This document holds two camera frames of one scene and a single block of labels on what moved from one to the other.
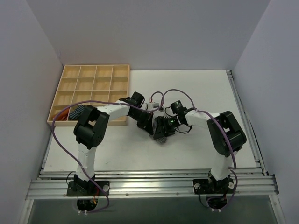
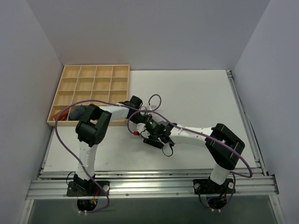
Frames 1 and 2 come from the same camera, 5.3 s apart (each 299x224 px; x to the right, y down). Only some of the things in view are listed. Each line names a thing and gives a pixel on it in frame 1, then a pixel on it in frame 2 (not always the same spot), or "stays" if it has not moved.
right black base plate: [208, 186] stays
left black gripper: [145, 119] stays
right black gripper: [162, 127] → [153, 142]
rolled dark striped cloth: [75, 114] stays
